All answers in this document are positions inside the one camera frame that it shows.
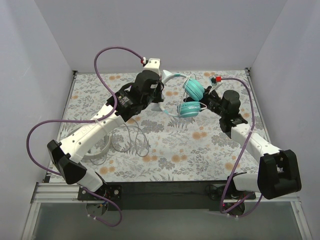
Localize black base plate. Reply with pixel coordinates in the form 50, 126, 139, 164
77, 179, 256, 213

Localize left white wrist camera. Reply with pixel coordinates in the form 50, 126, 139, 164
141, 57, 161, 76

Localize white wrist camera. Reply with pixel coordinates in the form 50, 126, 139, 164
141, 57, 161, 76
209, 74, 222, 93

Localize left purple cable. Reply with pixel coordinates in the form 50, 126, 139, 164
26, 46, 148, 227

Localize aluminium frame rail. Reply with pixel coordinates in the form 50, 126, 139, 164
19, 182, 86, 240

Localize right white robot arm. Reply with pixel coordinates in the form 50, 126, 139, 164
201, 86, 302, 200

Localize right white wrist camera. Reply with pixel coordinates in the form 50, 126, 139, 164
209, 74, 222, 93

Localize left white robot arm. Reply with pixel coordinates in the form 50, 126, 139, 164
47, 69, 163, 200

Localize floral table mat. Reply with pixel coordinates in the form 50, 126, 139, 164
46, 70, 281, 182

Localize grey headphone cable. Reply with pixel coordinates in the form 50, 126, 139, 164
89, 119, 152, 166

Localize teal white headphones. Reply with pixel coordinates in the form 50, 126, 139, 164
151, 70, 207, 118

